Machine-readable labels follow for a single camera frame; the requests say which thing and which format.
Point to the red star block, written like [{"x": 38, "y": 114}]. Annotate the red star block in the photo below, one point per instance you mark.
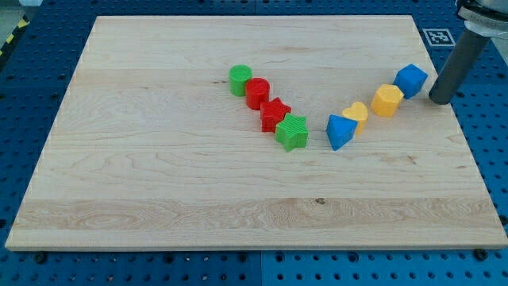
[{"x": 271, "y": 113}]

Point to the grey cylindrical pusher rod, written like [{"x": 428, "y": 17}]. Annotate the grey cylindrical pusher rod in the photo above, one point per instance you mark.
[{"x": 456, "y": 68}]

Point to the wooden board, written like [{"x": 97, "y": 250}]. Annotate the wooden board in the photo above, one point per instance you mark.
[{"x": 150, "y": 151}]

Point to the blue cube block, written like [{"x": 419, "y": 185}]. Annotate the blue cube block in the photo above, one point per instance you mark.
[{"x": 410, "y": 80}]

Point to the green cylinder block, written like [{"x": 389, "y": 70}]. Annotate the green cylinder block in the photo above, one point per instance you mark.
[{"x": 239, "y": 75}]

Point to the blue triangle block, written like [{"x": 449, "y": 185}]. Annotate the blue triangle block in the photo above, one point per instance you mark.
[{"x": 340, "y": 131}]

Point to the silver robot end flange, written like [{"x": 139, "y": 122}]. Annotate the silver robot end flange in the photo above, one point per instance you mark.
[{"x": 488, "y": 18}]

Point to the red cylinder block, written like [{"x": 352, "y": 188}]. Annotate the red cylinder block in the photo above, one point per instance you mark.
[{"x": 257, "y": 90}]

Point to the white fiducial marker tag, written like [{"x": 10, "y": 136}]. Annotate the white fiducial marker tag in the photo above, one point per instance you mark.
[{"x": 439, "y": 37}]

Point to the yellow heart block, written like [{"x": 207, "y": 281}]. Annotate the yellow heart block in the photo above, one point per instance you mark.
[{"x": 359, "y": 113}]

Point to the yellow hexagon block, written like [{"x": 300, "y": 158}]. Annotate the yellow hexagon block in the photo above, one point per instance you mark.
[{"x": 386, "y": 100}]

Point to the green star block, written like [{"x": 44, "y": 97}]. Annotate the green star block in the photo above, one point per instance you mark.
[{"x": 291, "y": 132}]

